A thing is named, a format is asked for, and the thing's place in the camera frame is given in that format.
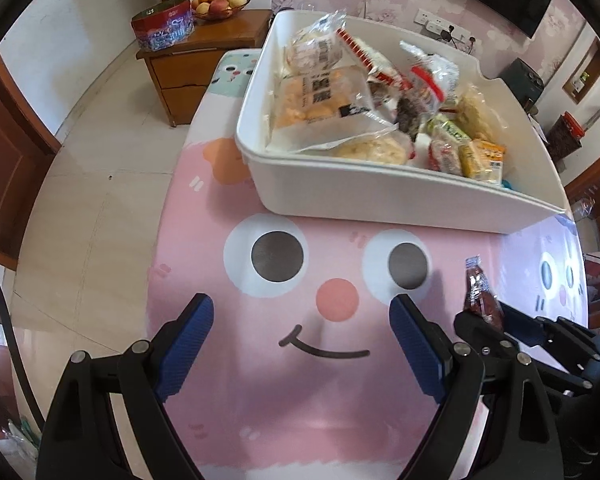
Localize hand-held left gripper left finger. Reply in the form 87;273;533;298
35;292;215;480

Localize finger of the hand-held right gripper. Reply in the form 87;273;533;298
452;310;521;361
500;302;600;361

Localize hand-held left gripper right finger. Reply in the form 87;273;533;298
389;294;566;480

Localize dark red snack packet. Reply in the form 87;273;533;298
462;255;506;333

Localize white plastic storage bin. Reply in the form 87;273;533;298
235;7;570;235

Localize white orange bar packet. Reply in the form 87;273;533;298
457;137;508;183

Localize red candy packet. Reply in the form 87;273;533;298
427;140;463;176

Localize green snack packet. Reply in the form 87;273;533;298
425;115;473;148

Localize clear rice cracker packet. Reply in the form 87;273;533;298
330;132;416;166

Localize clear yellowish snack packet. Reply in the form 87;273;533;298
455;85;496;141

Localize red jujube snack packet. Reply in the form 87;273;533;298
395;40;461;143

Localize red white striped packet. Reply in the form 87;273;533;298
335;27;411;91

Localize beige labelled bread packet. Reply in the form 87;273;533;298
285;10;348;78

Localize cartoon face table mat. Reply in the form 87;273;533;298
145;47;588;480

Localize dark container with red lid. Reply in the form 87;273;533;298
545;112;586;163

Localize dark green air fryer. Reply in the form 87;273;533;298
497;57;546;116

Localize brown wooden door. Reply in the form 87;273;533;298
0;50;63;271

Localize wooden television cabinet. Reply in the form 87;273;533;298
136;9;273;128

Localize red round tin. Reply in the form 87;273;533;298
131;0;196;52

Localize bowl of fruit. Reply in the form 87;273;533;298
190;0;252;22

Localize thick black cable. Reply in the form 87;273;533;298
0;255;48;431

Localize white wall sockets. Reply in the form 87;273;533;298
412;7;481;46

